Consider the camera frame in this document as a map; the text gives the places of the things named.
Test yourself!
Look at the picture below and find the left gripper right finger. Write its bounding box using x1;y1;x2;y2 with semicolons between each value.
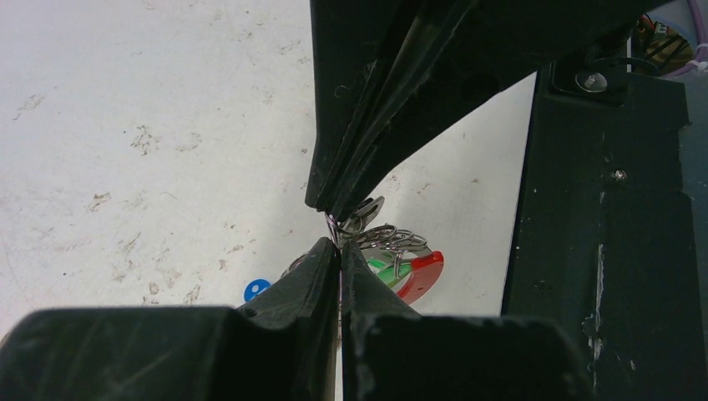
341;242;594;400

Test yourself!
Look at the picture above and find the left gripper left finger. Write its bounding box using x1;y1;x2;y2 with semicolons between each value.
1;238;340;400

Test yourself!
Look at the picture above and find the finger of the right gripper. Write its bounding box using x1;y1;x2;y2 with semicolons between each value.
305;1;421;213
327;1;658;221

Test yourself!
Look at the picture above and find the green key tag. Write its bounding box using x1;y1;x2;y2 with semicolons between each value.
367;258;412;291

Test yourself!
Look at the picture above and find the large keyring with red sleeve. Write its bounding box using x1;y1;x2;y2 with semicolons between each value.
327;216;444;305

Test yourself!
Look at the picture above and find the silver key with black tag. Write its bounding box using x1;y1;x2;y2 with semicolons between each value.
340;196;385;236

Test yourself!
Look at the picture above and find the blue key tag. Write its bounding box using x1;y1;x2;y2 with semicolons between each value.
243;278;271;302

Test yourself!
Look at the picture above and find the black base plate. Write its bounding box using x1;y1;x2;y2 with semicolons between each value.
501;52;707;400

